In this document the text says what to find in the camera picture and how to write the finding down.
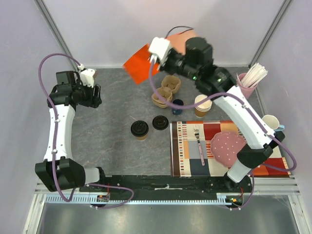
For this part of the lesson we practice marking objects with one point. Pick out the pink dotted plate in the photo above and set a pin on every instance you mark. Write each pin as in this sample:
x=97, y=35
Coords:
x=225, y=147

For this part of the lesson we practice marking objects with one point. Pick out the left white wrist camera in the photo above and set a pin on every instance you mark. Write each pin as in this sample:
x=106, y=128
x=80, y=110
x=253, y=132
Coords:
x=87, y=75

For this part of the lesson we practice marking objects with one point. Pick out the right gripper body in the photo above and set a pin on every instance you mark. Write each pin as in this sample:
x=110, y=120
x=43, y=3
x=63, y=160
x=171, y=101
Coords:
x=163, y=63

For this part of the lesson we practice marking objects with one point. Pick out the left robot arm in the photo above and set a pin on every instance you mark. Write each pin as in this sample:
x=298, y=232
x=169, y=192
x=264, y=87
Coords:
x=58, y=168

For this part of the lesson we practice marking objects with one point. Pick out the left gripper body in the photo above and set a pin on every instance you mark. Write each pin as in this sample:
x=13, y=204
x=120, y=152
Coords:
x=87, y=98

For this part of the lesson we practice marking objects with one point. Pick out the bundle of white straws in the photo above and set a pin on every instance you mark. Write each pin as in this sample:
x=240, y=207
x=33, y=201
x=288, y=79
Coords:
x=255, y=74

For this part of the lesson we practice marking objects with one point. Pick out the grey slotted cable duct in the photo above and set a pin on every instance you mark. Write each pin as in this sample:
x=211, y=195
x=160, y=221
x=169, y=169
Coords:
x=103, y=200

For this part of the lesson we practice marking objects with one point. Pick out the pink straw holder cup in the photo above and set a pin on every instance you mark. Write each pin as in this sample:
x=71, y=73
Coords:
x=246, y=91

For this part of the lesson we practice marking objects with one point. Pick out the patterned colourful placemat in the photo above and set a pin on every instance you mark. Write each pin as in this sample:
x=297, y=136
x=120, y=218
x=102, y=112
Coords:
x=185, y=157

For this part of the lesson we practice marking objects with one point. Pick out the cardboard cup carrier stack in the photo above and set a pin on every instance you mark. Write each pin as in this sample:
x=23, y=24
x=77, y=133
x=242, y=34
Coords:
x=169, y=86

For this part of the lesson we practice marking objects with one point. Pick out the orange paper bag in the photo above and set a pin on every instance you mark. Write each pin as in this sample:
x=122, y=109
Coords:
x=138, y=65

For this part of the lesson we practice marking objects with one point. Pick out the stack of brown paper cups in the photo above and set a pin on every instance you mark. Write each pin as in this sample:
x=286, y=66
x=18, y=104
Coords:
x=202, y=109

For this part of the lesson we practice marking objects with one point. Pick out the black plastic coffee lid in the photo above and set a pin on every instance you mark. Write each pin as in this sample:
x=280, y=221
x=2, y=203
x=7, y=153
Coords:
x=139, y=128

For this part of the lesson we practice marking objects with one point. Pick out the light blue mug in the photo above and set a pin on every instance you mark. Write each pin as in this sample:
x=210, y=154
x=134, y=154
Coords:
x=273, y=123

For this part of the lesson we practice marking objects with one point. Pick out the fork with pink handle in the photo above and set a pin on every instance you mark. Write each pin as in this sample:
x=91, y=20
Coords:
x=196, y=133

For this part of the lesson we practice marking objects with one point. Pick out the single brown paper cup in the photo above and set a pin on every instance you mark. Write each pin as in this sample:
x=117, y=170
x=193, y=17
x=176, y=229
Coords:
x=141, y=138

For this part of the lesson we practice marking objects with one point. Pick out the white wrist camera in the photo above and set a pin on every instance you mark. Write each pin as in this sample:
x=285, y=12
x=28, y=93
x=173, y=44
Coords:
x=87, y=75
x=159, y=49

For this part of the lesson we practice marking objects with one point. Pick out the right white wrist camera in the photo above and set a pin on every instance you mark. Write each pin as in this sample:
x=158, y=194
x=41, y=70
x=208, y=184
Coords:
x=159, y=49

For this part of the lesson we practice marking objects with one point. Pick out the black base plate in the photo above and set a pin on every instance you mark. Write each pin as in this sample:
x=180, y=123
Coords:
x=166, y=186

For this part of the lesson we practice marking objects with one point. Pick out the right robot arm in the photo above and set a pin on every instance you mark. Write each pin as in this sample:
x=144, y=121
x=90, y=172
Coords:
x=219, y=85

